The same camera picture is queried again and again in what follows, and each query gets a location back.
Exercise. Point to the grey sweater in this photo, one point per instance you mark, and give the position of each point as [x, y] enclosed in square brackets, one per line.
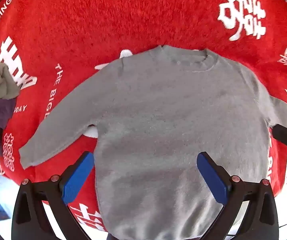
[158, 117]

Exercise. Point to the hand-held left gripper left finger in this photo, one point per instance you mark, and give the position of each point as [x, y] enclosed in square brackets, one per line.
[77, 177]

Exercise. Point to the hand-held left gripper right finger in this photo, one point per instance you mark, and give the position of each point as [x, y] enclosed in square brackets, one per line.
[212, 177]

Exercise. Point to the red printed blanket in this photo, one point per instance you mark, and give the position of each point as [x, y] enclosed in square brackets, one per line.
[83, 17]

